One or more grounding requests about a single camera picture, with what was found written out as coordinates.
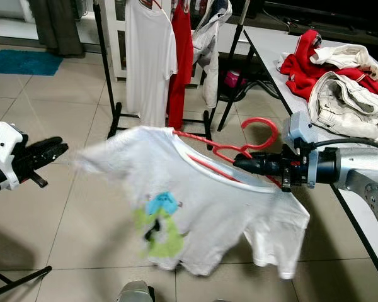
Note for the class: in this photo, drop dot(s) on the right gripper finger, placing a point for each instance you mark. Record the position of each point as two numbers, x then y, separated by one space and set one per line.
264 172
258 161

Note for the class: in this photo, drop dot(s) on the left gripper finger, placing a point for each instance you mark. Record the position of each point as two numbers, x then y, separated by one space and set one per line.
41 163
47 147

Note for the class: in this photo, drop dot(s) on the red clothes hanger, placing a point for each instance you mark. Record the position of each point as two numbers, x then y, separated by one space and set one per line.
156 4
276 129

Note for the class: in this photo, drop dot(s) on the white t-shirt green blue print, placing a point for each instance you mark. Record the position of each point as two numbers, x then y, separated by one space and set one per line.
227 214

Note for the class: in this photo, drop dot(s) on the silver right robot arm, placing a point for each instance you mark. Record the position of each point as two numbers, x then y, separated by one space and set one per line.
359 170

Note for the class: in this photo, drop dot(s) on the beige jacket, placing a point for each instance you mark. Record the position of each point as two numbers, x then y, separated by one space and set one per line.
346 107

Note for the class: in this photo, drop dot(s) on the small pink item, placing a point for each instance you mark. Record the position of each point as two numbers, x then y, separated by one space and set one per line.
231 78

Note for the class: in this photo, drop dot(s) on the teal floor mat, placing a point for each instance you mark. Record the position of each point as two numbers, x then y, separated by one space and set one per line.
22 63

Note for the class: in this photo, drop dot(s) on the red hoodie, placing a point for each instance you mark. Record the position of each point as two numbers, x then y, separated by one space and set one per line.
299 69

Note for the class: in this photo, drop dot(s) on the metal clothes rack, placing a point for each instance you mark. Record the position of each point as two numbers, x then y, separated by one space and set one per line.
107 63

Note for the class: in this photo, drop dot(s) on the black stand leg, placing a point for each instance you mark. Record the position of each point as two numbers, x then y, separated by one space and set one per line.
19 280

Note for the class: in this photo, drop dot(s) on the white table with clothes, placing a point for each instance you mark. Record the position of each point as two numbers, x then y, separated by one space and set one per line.
271 50

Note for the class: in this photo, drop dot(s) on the cream garment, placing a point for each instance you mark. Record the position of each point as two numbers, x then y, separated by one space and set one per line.
346 56

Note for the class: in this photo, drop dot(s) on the grey curtain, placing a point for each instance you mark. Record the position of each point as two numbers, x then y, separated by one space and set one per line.
57 25

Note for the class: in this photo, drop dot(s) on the red sleeveless garment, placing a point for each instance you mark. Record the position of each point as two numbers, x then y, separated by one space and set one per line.
179 63

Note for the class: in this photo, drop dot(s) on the plain white t-shirt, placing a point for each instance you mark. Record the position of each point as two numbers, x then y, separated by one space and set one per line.
148 63

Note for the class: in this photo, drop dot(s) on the grey robot knee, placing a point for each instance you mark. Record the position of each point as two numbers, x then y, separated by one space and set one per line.
135 292

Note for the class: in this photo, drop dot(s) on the black low bench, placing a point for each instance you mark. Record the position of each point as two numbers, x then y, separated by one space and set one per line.
327 12

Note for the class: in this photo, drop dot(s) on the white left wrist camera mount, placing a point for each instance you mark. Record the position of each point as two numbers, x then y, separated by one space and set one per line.
3 151

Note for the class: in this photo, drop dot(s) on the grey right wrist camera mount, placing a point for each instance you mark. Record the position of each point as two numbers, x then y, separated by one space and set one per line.
299 129

